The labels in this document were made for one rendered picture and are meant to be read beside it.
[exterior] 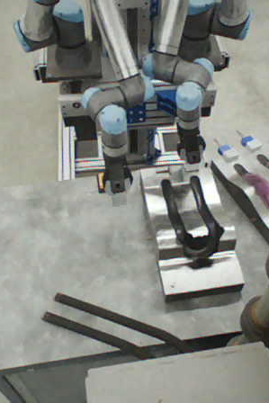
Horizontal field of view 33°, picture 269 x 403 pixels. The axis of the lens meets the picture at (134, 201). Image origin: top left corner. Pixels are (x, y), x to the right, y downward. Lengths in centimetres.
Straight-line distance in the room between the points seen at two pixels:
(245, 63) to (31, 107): 163
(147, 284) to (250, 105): 207
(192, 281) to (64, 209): 56
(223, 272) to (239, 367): 79
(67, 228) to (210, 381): 105
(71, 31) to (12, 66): 195
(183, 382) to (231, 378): 8
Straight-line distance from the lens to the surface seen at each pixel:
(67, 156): 269
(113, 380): 77
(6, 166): 302
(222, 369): 79
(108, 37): 145
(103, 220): 170
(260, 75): 365
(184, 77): 150
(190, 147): 155
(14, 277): 164
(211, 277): 153
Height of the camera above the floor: 222
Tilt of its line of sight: 54 degrees down
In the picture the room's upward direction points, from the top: 1 degrees counter-clockwise
